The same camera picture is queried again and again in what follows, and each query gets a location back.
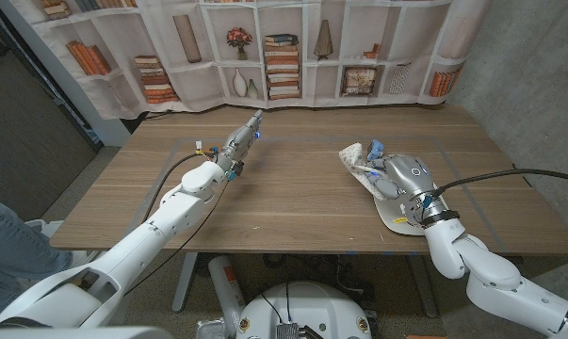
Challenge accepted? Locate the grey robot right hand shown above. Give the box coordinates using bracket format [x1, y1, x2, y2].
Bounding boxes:
[353, 153, 460, 230]

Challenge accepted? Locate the white roll with orange label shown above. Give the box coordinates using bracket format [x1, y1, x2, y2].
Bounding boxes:
[207, 254, 247, 326]

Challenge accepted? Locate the grey table leg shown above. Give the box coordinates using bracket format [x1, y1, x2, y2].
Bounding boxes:
[408, 253, 439, 319]
[171, 252, 200, 314]

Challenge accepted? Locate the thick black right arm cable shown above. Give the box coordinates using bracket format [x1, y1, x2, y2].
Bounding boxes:
[431, 168, 568, 198]

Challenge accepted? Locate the white paper plate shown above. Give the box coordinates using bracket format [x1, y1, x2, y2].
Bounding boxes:
[372, 190, 449, 237]

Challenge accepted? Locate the person's leg in jeans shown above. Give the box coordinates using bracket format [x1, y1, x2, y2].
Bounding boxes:
[0, 190, 73, 315]

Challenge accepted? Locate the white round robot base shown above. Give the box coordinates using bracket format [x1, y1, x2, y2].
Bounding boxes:
[235, 281, 373, 339]

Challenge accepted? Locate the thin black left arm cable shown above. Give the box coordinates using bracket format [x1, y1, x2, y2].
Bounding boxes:
[122, 181, 231, 298]

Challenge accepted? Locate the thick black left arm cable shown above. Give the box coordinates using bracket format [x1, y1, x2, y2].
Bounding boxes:
[141, 149, 219, 222]

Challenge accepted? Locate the printed bookshelf backdrop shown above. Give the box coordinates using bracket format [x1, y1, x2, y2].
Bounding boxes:
[8, 0, 495, 121]

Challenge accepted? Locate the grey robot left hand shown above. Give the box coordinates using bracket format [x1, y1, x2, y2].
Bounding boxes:
[215, 108, 264, 183]

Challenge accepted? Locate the small blue toy camera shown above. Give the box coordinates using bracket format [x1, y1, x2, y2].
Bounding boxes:
[366, 138, 385, 163]

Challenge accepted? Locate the white patterned cloth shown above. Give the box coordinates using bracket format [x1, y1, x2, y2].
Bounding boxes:
[338, 142, 388, 202]

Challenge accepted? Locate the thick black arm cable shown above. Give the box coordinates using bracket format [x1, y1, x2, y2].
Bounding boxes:
[431, 168, 568, 198]
[141, 149, 219, 222]

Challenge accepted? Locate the foil tray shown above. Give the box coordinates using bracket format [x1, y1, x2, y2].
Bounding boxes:
[196, 317, 240, 339]

